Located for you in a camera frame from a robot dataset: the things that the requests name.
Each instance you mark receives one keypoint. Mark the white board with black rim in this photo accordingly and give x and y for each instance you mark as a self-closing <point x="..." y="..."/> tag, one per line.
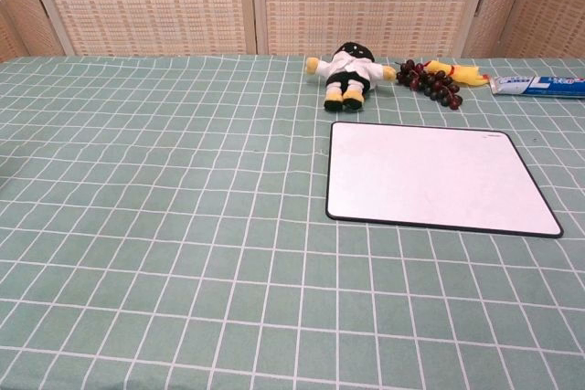
<point x="429" y="175"/>

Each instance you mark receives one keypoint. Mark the blue white toothpaste tube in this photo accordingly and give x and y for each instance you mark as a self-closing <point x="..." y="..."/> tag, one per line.
<point x="539" y="85"/>

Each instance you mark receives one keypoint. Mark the plush doll in white robe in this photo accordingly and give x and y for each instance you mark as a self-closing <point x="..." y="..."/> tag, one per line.
<point x="349" y="71"/>

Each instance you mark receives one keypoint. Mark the dark red grape bunch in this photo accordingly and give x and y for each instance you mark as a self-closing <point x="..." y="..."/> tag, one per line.
<point x="429" y="81"/>

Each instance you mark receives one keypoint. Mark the green grid-patterned tablecloth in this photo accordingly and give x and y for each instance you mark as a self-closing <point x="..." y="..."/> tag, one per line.
<point x="183" y="225"/>

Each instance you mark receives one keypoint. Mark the woven bamboo screen panel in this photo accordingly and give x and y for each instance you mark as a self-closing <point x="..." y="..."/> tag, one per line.
<point x="365" y="2"/>
<point x="548" y="15"/>
<point x="496" y="15"/>
<point x="146" y="2"/>
<point x="23" y="11"/>

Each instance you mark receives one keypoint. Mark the yellow rubber chicken toy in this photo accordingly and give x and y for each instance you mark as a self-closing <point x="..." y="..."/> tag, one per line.
<point x="464" y="72"/>

